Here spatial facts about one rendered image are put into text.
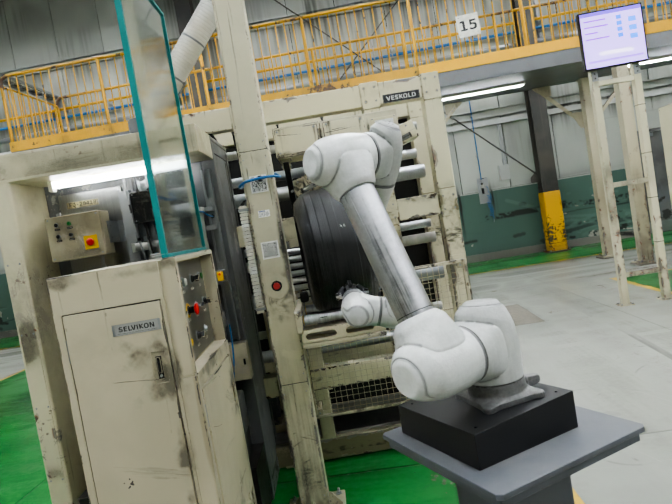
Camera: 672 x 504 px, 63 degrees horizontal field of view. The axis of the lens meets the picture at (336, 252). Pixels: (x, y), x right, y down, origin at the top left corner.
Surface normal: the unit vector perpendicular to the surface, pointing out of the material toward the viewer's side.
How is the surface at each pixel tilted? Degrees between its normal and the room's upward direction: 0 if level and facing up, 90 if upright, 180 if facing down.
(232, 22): 90
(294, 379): 90
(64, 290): 90
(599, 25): 90
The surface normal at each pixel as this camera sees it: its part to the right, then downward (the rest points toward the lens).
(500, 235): -0.07, 0.07
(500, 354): 0.53, -0.05
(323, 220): -0.01, -0.44
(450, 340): 0.43, -0.47
